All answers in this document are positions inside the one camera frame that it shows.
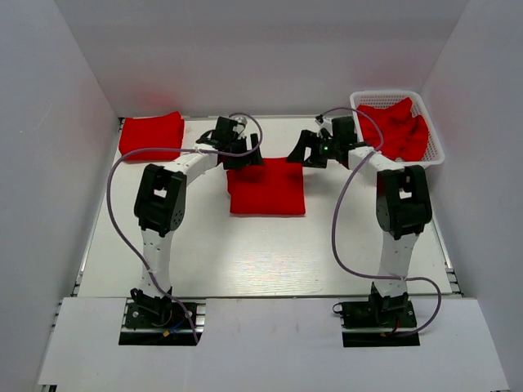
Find purple cable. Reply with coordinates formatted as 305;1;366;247
105;112;263;345
314;106;443;338

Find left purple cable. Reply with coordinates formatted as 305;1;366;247
105;112;263;345

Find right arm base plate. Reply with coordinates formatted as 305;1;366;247
332;295;420;348

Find white plastic basket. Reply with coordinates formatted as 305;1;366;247
350;90;445;167

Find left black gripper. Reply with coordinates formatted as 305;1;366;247
222;133;263;170

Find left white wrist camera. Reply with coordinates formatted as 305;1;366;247
231;115;248;138

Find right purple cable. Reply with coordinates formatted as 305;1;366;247
314;106;443;338

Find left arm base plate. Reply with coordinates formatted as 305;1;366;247
118;299;197;347

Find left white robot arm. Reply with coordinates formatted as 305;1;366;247
134;114;263;326

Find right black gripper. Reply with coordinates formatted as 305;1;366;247
287;129;341;168

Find folded red t shirt stack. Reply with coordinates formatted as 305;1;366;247
118;111;185;155

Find red t shirts in basket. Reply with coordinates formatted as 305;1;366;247
357;97;429;162

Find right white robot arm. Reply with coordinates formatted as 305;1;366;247
286;115;432;326

